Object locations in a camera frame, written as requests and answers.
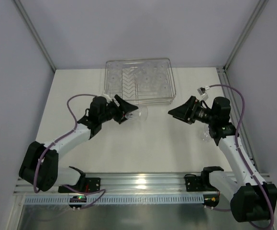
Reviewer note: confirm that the clear plastic cup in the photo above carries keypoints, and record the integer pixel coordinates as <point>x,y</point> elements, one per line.
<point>204,134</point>
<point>140,114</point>

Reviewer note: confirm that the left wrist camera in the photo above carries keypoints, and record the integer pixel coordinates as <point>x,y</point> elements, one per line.
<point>108,98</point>

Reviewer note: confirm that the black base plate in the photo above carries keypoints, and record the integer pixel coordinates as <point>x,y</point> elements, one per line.
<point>90,184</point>
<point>196,183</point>

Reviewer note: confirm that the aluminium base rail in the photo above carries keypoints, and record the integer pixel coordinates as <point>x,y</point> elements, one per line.
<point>124,183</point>

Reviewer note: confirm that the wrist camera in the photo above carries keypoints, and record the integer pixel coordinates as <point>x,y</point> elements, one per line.
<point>108,98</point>
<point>203,92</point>

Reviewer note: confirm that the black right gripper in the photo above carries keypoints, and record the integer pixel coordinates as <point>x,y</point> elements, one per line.
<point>192,111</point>

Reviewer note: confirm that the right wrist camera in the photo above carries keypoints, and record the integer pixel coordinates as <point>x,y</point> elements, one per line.
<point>203,92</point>

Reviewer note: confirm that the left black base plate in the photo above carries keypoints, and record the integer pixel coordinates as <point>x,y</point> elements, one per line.
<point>90,184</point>

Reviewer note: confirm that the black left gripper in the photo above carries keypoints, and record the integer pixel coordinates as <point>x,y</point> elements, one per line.
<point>116,110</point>

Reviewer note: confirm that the wire dish rack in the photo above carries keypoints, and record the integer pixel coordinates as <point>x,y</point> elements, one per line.
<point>140,81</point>

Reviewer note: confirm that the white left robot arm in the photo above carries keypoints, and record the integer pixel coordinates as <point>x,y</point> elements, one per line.
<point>40,166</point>

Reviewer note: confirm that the slotted cable duct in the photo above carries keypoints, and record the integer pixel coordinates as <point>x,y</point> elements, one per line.
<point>114,199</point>

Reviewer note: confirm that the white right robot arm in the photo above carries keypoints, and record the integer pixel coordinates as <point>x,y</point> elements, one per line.
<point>251,197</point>

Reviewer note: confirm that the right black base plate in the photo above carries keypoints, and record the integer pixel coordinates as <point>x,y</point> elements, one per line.
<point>196,183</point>

